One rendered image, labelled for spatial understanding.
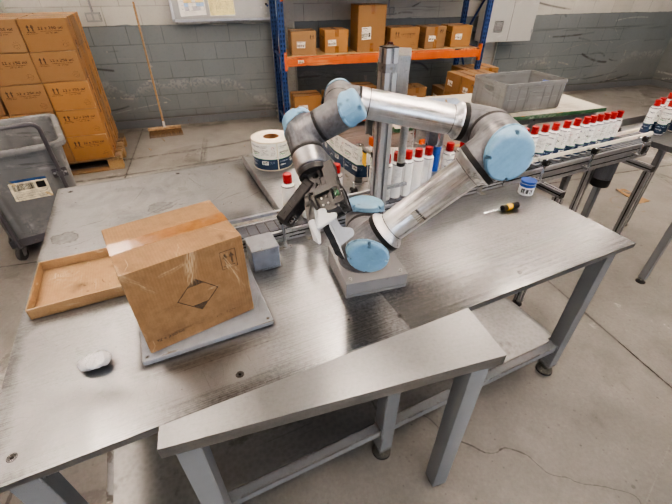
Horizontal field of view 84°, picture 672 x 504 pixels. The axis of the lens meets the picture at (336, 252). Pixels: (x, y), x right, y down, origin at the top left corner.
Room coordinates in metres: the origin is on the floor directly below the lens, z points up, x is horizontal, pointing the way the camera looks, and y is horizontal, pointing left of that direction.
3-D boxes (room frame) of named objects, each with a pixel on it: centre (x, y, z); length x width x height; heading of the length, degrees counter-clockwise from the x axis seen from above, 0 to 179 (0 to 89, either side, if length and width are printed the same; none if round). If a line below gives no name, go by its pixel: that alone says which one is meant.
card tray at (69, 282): (0.98, 0.84, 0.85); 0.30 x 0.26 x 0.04; 115
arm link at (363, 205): (1.01, -0.09, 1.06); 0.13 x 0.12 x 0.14; 0
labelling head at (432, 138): (1.67, -0.41, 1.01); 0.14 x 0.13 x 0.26; 115
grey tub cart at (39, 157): (2.57, 2.26, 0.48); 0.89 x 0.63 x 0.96; 35
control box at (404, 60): (1.37, -0.19, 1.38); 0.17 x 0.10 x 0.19; 170
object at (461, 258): (1.44, 0.10, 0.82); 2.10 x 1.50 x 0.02; 115
